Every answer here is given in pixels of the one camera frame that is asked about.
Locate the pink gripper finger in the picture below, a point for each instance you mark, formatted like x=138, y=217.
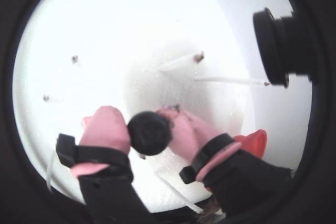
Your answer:
x=189, y=134
x=105, y=129

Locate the dark blueberry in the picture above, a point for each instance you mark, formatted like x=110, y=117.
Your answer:
x=149, y=133

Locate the red collapsible cup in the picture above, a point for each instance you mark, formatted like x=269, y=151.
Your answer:
x=252, y=142

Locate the white pipe cleaner stem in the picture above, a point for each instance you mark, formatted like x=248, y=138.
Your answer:
x=51, y=171
x=181, y=195
x=181, y=62
x=231, y=79

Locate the white foam board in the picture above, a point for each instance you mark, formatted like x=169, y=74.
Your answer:
x=118, y=37

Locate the black wrist camera lens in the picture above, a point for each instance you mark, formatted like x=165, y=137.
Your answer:
x=278, y=48

